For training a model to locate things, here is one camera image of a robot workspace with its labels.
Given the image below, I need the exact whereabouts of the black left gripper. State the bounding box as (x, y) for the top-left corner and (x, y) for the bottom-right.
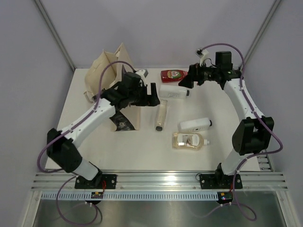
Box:
(128, 83), (160, 107)

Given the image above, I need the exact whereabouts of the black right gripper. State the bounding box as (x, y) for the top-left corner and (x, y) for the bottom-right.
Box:
(178, 60), (219, 89)

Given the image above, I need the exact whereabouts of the beige canvas tote bag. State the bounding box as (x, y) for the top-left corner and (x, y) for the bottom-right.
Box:
(84, 44), (141, 131)

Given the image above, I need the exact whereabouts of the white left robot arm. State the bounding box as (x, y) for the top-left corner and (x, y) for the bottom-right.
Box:
(46, 69), (160, 189)

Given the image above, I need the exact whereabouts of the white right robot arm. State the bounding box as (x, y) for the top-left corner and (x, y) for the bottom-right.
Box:
(179, 49), (274, 188)

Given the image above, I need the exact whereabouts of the clear rectangular bottle black cap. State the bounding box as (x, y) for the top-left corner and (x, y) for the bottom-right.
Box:
(155, 99), (168, 131)

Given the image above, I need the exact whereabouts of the white bottle black cap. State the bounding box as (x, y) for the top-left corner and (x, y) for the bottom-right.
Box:
(159, 85), (190, 99)

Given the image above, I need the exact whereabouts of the red dish soap bottle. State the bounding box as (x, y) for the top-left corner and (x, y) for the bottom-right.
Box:
(160, 70), (187, 83)

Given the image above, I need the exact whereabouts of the small white bottle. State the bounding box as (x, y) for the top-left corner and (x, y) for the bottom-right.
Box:
(178, 118), (213, 133)

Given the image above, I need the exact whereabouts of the clear amber soap bottle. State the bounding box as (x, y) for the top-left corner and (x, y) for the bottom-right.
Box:
(172, 132), (210, 150)

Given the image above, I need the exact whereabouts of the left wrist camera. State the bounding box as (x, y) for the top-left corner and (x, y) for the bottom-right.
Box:
(135, 69), (148, 84)

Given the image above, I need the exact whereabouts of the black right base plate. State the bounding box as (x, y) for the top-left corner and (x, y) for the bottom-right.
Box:
(199, 174), (243, 189)

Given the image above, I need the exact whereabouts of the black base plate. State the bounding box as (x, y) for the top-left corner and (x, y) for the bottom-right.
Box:
(199, 174), (243, 189)
(74, 173), (117, 190)

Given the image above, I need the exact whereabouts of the right side aluminium rail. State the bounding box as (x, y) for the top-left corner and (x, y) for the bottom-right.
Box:
(256, 152), (275, 172)

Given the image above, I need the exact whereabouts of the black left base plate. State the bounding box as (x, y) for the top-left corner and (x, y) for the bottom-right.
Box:
(74, 173), (117, 190)

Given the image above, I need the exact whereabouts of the right aluminium frame post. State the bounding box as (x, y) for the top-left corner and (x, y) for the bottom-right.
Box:
(241, 0), (284, 69)

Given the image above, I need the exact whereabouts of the aluminium frame post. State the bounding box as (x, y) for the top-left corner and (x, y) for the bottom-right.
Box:
(241, 0), (284, 69)
(33, 0), (76, 72)

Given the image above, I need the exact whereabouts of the aluminium mounting rail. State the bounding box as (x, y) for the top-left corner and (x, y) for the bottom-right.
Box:
(31, 171), (287, 191)

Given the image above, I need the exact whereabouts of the left aluminium frame post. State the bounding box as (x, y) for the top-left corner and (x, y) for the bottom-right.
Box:
(33, 0), (76, 72)

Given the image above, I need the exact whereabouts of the white slotted cable duct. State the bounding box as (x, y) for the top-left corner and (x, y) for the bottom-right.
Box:
(41, 191), (218, 201)

